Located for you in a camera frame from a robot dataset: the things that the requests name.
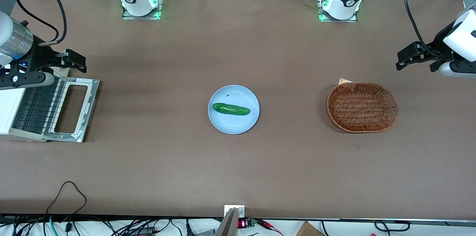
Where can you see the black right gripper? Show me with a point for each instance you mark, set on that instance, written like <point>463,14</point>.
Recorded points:
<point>38,58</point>

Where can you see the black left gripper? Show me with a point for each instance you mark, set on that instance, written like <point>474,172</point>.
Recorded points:
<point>438,47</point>

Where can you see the brown oval wicker basket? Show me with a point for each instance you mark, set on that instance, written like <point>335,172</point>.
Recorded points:
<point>362,107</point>

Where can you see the orange white basket tag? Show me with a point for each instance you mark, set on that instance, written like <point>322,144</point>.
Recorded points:
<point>344,80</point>

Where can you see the clear tape patch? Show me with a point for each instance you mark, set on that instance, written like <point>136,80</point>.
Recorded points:
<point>356,146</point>

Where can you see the green cucumber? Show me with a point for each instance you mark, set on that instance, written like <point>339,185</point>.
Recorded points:
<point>230,109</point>

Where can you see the light blue round plate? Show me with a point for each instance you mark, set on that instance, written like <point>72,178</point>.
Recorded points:
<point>234,124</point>

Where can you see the brown cardboard box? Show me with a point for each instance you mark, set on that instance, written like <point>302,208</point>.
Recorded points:
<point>308,229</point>

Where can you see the red alligator clip lead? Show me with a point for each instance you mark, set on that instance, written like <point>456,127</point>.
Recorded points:
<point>269,225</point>

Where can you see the red digit display module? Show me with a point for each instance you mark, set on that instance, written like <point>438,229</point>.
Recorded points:
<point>242,223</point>

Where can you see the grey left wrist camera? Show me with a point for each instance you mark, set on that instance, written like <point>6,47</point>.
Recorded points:
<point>457,69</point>

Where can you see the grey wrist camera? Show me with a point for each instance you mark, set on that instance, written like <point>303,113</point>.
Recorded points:
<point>457,69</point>
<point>33,80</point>

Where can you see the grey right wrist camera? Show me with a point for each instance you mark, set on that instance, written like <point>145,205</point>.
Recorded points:
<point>33,80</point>

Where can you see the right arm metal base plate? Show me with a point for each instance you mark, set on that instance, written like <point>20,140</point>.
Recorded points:
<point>143,15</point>

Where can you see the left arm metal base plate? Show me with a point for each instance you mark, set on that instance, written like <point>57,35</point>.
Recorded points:
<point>336,19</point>

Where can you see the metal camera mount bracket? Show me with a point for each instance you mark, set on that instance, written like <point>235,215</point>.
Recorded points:
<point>232,221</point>

